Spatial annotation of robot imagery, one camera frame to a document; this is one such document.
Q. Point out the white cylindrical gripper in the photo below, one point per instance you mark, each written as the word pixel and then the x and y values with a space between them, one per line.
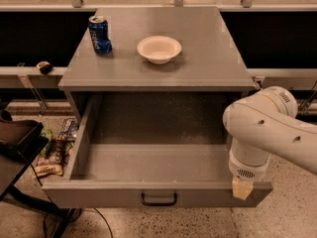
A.
pixel 247 170

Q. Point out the grey top drawer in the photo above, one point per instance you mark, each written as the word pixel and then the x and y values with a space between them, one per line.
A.
pixel 147 149

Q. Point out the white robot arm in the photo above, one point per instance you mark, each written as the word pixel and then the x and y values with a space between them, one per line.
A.
pixel 262 125

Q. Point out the grey drawer cabinet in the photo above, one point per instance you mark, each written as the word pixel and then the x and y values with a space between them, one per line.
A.
pixel 209 59

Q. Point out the white paper bowl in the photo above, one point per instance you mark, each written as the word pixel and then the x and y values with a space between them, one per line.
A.
pixel 159 49

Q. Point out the blue pepsi can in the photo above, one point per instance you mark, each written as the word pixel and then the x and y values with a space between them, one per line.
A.
pixel 98 29

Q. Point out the dark tray on table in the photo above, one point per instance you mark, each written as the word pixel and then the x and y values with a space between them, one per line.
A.
pixel 17 136

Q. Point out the small black round object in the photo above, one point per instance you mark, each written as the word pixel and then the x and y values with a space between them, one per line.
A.
pixel 44 67

